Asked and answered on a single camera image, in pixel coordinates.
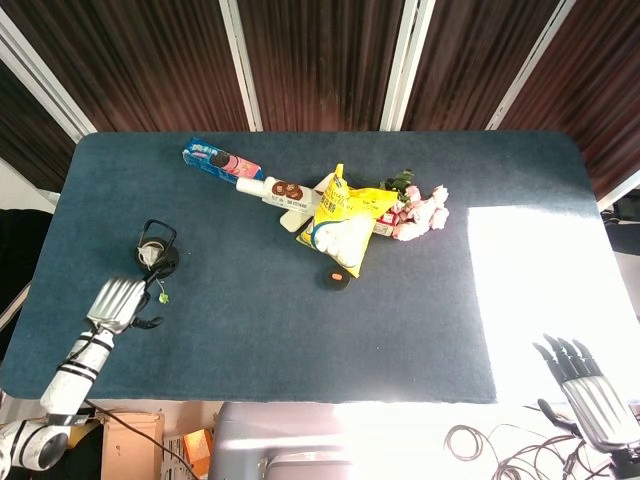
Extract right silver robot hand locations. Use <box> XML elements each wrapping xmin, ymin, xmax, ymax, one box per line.
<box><xmin>531</xmin><ymin>333</ymin><xmax>639</xmax><ymax>454</ymax></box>

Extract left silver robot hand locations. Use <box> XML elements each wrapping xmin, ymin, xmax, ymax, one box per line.
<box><xmin>85</xmin><ymin>267</ymin><xmax>166</xmax><ymax>335</ymax></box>

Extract tea bag with green tag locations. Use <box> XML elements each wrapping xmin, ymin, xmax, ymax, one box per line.
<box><xmin>138</xmin><ymin>243</ymin><xmax>173</xmax><ymax>305</ymax></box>

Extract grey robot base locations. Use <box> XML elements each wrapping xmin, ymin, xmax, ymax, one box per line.
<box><xmin>207</xmin><ymin>400</ymin><xmax>451</xmax><ymax>480</ymax></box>

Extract black kettle with tea bag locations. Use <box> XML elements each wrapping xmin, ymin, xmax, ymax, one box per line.
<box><xmin>134</xmin><ymin>218</ymin><xmax>181</xmax><ymax>279</ymax></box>

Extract small black round disc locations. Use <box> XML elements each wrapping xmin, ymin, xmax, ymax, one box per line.
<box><xmin>320</xmin><ymin>266</ymin><xmax>352</xmax><ymax>293</ymax></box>

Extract yellow marshmallow bag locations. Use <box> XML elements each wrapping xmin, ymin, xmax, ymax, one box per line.
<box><xmin>295</xmin><ymin>162</ymin><xmax>398</xmax><ymax>280</ymax></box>

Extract blue felt table cloth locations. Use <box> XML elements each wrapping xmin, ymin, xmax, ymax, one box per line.
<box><xmin>0</xmin><ymin>130</ymin><xmax>640</xmax><ymax>405</ymax></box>

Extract small orange box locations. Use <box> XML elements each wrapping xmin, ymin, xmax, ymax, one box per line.
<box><xmin>181</xmin><ymin>428</ymin><xmax>216</xmax><ymax>480</ymax></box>

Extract blue oreo cookie box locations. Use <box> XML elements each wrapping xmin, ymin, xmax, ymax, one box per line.
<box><xmin>181</xmin><ymin>137</ymin><xmax>266</xmax><ymax>183</ymax></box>

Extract plain white flat box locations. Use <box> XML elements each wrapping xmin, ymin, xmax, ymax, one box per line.
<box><xmin>278</xmin><ymin>181</ymin><xmax>332</xmax><ymax>234</ymax></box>

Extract white chocolate cookie box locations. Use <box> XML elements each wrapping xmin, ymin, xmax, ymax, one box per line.
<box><xmin>235</xmin><ymin>175</ymin><xmax>321</xmax><ymax>215</ymax></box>

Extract pink rose bouquet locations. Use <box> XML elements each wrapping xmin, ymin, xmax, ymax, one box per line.
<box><xmin>378</xmin><ymin>169</ymin><xmax>451</xmax><ymax>243</ymax></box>

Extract red white snack pack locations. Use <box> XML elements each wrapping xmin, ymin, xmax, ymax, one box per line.
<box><xmin>372</xmin><ymin>201</ymin><xmax>409</xmax><ymax>237</ymax></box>

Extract tangled black cables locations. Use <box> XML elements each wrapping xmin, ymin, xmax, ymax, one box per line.
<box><xmin>444</xmin><ymin>398</ymin><xmax>614</xmax><ymax>480</ymax></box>

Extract black cable over cardboard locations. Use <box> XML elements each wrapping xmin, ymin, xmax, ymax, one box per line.
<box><xmin>83</xmin><ymin>398</ymin><xmax>197</xmax><ymax>480</ymax></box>

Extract white partition frame post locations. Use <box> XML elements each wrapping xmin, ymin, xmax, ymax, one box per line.
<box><xmin>218</xmin><ymin>0</ymin><xmax>264</xmax><ymax>133</ymax></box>
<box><xmin>485</xmin><ymin>0</ymin><xmax>577</xmax><ymax>132</ymax></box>
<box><xmin>596</xmin><ymin>168</ymin><xmax>640</xmax><ymax>212</ymax></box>
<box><xmin>379</xmin><ymin>0</ymin><xmax>437</xmax><ymax>133</ymax></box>
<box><xmin>0</xmin><ymin>8</ymin><xmax>99</xmax><ymax>144</ymax></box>

